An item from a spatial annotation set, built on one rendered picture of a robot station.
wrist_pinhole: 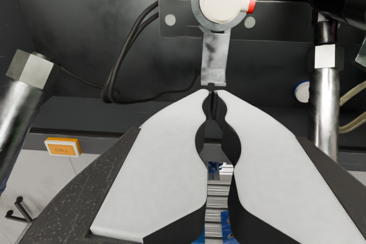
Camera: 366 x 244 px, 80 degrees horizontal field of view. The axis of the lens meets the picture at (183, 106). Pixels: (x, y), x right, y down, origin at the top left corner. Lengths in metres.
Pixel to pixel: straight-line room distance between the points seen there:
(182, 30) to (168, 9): 0.02
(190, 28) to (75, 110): 0.30
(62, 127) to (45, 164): 1.80
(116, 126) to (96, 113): 0.06
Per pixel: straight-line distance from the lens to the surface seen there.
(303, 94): 0.46
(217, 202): 0.78
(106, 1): 0.41
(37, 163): 2.25
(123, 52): 0.23
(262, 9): 0.24
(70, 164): 2.10
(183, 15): 0.23
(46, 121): 0.46
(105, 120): 0.42
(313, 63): 0.18
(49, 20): 0.47
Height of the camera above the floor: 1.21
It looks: 57 degrees down
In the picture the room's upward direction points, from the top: 172 degrees counter-clockwise
